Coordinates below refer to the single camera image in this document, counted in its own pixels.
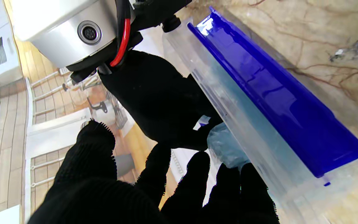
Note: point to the steel range hood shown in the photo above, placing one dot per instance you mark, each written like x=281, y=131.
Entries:
x=54, y=130

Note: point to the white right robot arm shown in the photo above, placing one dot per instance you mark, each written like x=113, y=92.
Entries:
x=57, y=28

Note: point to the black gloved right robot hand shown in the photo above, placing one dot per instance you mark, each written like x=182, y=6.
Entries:
x=160, y=102

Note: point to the gas stove top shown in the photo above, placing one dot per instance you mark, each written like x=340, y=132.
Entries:
x=121, y=112

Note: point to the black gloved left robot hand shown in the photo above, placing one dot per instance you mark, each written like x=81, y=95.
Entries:
x=89, y=193

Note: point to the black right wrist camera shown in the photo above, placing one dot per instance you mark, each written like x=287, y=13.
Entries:
x=160, y=11

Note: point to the clear bubble film sheet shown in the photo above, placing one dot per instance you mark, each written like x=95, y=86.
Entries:
x=225, y=149

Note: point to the grey lower kitchen cabinets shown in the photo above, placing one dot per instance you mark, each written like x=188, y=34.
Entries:
x=182, y=168

